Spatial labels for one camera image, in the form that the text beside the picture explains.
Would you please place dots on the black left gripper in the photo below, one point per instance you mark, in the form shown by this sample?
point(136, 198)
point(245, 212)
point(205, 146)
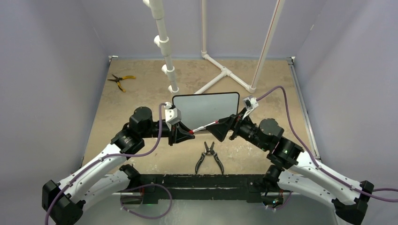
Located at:
point(177, 138)

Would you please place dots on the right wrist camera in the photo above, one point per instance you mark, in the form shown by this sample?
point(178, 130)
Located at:
point(251, 104)

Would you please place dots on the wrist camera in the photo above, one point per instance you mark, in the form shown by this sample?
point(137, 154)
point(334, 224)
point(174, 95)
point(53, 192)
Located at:
point(172, 114)
point(251, 104)

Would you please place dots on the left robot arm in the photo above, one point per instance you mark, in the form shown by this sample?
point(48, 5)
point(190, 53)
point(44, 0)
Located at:
point(65, 201)

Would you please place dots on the white PVC pipe frame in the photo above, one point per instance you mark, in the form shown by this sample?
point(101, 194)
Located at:
point(163, 42)

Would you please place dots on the yellow handled needle-nose pliers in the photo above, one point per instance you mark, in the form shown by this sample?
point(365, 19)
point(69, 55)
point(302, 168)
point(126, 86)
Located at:
point(118, 80)

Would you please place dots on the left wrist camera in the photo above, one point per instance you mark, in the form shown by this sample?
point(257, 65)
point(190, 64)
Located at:
point(172, 114)

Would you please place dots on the black framed whiteboard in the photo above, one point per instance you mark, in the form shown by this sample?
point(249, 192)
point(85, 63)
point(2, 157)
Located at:
point(201, 109)

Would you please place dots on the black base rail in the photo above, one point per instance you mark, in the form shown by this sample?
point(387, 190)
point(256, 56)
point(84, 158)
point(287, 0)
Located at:
point(251, 188)

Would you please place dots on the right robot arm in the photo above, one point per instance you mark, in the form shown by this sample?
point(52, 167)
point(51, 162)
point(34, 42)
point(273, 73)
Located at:
point(296, 169)

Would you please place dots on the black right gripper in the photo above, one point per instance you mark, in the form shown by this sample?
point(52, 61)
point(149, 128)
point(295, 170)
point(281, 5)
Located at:
point(220, 130)

